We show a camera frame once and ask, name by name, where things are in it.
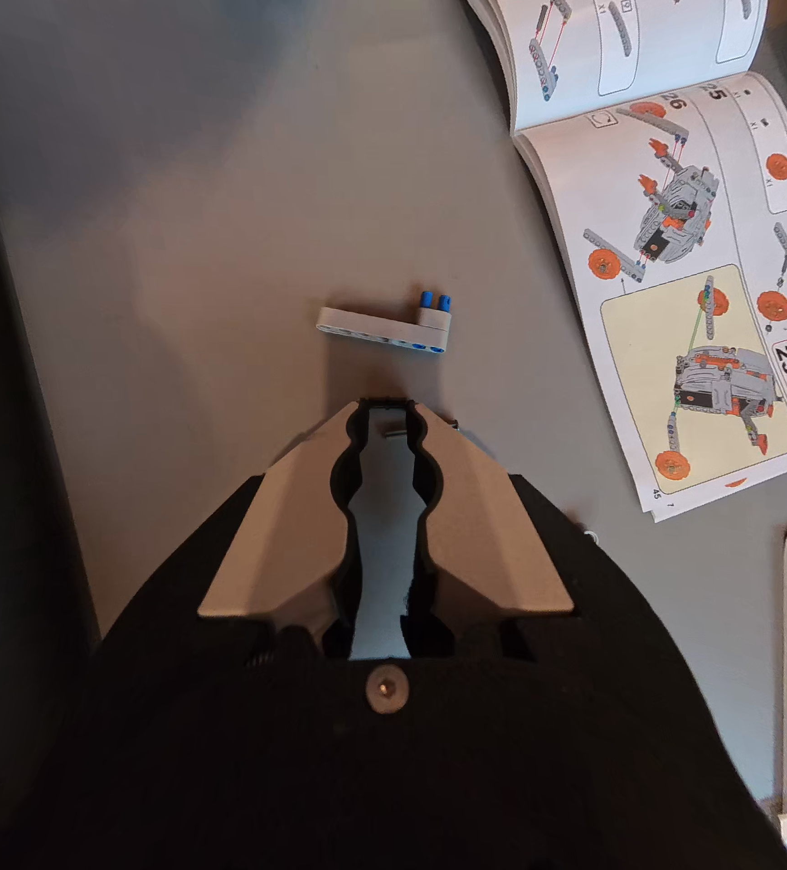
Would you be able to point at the open white instruction booklet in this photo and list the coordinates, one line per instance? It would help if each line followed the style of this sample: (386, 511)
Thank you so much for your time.
(570, 170)

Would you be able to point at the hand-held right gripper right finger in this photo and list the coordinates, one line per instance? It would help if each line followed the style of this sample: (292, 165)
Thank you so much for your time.
(482, 544)

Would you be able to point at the grey desk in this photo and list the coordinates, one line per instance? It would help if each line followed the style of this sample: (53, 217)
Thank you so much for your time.
(230, 204)

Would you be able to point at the grey building beam blue pins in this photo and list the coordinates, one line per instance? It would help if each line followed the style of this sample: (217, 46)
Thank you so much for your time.
(366, 327)

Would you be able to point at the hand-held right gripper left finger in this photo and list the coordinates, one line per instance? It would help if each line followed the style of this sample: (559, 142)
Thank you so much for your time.
(285, 544)

